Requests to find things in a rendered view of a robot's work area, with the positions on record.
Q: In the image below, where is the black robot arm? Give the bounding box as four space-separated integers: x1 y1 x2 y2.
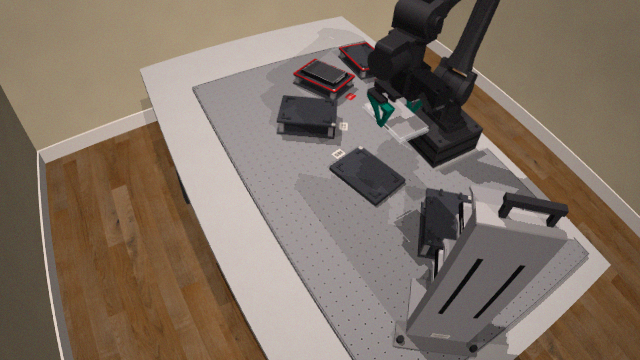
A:
367 0 500 134

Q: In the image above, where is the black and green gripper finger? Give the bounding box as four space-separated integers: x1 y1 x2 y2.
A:
406 100 422 113
367 93 395 127

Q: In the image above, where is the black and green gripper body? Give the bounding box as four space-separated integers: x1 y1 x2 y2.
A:
367 65 422 104

